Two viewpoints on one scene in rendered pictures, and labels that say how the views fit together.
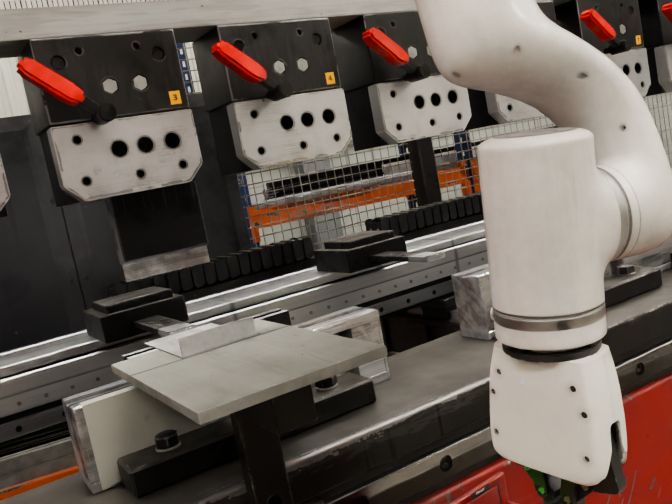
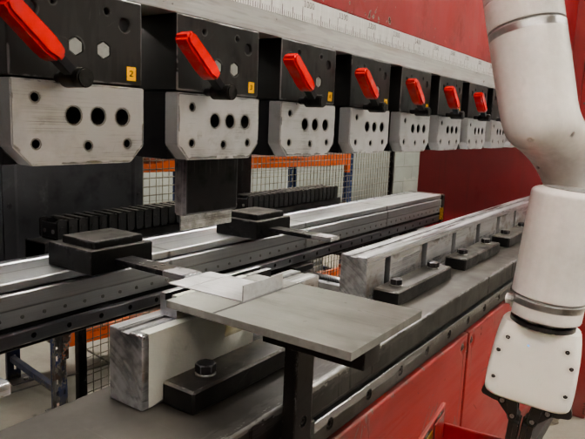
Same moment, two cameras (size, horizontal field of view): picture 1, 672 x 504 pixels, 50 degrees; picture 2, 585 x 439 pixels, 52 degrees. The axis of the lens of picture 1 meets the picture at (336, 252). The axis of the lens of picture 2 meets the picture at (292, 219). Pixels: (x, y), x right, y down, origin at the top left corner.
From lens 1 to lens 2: 0.43 m
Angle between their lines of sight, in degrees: 25
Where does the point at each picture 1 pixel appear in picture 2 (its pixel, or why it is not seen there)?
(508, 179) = (568, 218)
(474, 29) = (556, 116)
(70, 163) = (184, 125)
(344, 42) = not seen: hidden behind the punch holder
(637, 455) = (439, 392)
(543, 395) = (543, 355)
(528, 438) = (521, 381)
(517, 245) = (562, 260)
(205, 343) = (256, 291)
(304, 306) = (214, 260)
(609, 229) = not seen: outside the picture
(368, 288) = (254, 252)
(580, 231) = not seen: outside the picture
